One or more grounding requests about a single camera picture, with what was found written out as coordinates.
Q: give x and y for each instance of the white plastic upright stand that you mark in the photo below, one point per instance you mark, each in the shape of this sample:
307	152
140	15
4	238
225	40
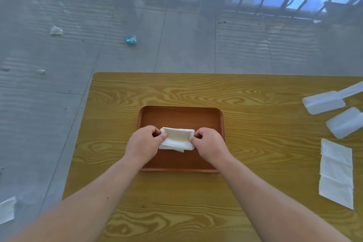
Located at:
344	124
320	103

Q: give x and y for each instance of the teal crumpled wrapper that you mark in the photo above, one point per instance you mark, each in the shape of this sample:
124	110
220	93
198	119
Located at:
130	40

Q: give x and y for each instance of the person's right forearm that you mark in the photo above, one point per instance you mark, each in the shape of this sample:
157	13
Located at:
272	207

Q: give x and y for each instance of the person's left hand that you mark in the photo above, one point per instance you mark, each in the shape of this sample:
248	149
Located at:
143	145

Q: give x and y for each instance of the white crumpled paper ball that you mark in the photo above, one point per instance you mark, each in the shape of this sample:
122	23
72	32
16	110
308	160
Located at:
56	30

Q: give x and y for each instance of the white paper piece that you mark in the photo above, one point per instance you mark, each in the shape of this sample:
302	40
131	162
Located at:
7	211

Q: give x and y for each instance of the brown wooden tray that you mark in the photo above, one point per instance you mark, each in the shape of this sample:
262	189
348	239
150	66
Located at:
181	117

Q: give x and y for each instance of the person's left forearm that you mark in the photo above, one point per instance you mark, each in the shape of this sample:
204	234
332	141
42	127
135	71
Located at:
79	210

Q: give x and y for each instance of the person's right hand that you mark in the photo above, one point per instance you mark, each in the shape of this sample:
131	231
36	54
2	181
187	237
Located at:
211	146

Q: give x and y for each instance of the tiny white paper scrap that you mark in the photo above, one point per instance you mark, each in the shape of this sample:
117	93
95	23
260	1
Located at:
41	71

